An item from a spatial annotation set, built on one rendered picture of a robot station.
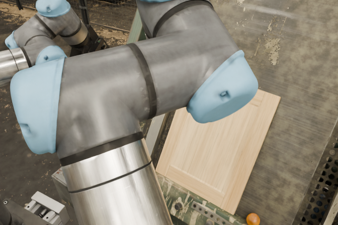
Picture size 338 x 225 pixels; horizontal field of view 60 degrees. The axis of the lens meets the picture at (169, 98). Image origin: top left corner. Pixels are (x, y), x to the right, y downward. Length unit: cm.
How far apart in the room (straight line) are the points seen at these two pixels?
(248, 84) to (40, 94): 17
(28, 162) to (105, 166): 253
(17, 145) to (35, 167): 34
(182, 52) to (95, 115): 9
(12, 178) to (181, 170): 172
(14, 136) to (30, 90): 280
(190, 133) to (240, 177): 26
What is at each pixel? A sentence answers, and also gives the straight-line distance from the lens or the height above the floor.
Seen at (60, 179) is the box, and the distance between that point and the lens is 133.
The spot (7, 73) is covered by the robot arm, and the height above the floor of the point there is 160.
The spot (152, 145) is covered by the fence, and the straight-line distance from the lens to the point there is 129.
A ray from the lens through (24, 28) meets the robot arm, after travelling 85.
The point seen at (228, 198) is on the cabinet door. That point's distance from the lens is 122.
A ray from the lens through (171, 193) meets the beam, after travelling 128.
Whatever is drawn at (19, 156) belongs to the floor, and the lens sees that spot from 284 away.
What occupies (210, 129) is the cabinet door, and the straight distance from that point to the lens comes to 120.
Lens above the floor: 195
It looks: 39 degrees down
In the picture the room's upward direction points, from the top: straight up
